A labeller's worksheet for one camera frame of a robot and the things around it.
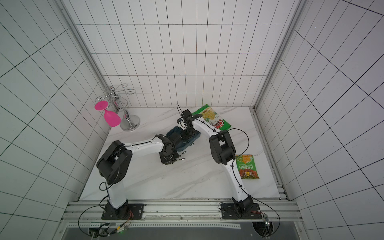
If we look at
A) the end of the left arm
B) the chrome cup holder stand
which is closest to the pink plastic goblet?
the chrome cup holder stand

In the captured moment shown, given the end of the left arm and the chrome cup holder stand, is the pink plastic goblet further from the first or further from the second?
the end of the left arm

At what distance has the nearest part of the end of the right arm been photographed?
0.77 m

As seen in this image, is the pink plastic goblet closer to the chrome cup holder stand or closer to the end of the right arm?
the chrome cup holder stand
